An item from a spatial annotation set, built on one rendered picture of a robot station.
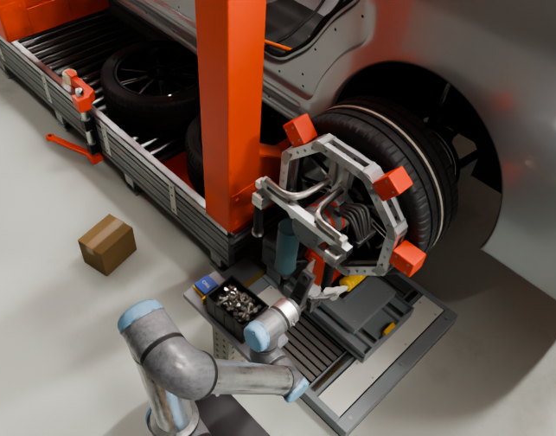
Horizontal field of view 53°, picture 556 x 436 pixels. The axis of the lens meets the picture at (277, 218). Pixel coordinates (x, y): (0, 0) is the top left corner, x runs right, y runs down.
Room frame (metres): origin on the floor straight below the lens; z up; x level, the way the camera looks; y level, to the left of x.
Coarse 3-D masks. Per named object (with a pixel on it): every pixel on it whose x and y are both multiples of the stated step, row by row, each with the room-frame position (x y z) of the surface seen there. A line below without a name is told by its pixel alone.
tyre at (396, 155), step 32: (320, 128) 1.57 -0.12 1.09; (352, 128) 1.49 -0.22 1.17; (384, 128) 1.49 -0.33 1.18; (416, 128) 1.53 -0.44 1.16; (384, 160) 1.39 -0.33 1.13; (416, 160) 1.41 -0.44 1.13; (448, 160) 1.47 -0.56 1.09; (416, 192) 1.31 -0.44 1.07; (448, 192) 1.39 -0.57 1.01; (416, 224) 1.27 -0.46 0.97; (448, 224) 1.38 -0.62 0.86; (352, 256) 1.41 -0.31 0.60
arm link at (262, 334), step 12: (264, 312) 0.96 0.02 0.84; (276, 312) 0.95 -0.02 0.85; (252, 324) 0.91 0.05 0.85; (264, 324) 0.90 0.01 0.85; (276, 324) 0.91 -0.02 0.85; (288, 324) 0.93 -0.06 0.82; (252, 336) 0.87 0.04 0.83; (264, 336) 0.87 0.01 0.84; (276, 336) 0.89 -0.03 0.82; (252, 348) 0.87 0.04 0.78; (264, 348) 0.85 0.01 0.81
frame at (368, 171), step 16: (304, 144) 1.51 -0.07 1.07; (320, 144) 1.46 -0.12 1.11; (336, 144) 1.47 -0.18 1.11; (288, 160) 1.55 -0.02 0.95; (336, 160) 1.41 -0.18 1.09; (352, 160) 1.39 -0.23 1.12; (368, 160) 1.39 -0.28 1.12; (288, 176) 1.56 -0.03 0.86; (368, 176) 1.32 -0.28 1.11; (368, 192) 1.31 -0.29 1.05; (384, 208) 1.27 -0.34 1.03; (384, 224) 1.26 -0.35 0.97; (400, 224) 1.25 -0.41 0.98; (384, 240) 1.24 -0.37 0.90; (400, 240) 1.25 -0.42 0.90; (384, 256) 1.24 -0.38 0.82; (352, 272) 1.30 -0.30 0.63; (368, 272) 1.26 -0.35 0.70; (384, 272) 1.22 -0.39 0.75
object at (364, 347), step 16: (288, 288) 1.53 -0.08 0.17; (400, 304) 1.51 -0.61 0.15; (320, 320) 1.39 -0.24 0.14; (368, 320) 1.41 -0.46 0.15; (384, 320) 1.41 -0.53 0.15; (400, 320) 1.41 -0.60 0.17; (336, 336) 1.32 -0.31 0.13; (352, 336) 1.32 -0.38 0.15; (368, 336) 1.31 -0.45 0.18; (384, 336) 1.32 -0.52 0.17; (352, 352) 1.26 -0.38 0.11; (368, 352) 1.23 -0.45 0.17
